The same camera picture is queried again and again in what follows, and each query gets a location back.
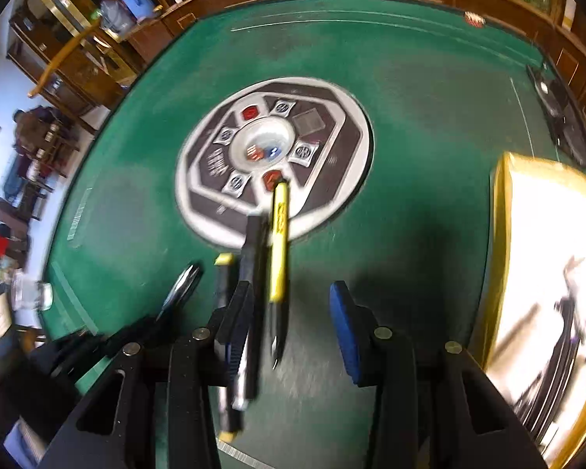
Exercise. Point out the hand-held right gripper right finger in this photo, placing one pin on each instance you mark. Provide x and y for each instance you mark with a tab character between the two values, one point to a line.
344	332

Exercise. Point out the long black marker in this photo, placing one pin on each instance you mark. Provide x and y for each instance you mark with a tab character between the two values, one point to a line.
251	264

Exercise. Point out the yellow rimmed white tray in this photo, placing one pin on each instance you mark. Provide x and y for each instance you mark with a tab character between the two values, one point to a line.
532	215

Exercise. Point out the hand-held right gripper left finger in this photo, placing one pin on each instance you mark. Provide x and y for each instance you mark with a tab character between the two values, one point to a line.
234	332

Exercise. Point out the red die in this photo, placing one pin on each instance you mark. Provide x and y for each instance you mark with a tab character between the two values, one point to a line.
255	152

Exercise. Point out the wooden chair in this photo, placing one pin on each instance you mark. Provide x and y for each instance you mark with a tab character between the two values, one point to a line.
61	58

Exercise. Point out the black tape roll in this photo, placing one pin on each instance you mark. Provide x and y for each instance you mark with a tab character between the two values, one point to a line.
183	283

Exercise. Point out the blue die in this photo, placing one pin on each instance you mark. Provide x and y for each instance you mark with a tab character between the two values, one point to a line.
272	151

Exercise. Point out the wooden glass cabinet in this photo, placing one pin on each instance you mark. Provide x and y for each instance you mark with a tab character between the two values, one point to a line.
68	19

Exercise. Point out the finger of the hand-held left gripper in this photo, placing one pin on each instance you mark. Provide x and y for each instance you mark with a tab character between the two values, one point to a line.
141	330
88	356

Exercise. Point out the round mahjong table control panel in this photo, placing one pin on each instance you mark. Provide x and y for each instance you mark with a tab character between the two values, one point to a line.
332	156

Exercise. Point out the clear glass jar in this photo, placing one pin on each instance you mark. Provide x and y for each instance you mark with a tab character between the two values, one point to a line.
31	295

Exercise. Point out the thick black marker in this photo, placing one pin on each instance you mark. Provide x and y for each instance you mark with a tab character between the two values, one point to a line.
547	361

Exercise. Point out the small red white object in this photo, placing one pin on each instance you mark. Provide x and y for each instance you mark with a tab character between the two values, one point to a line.
473	19

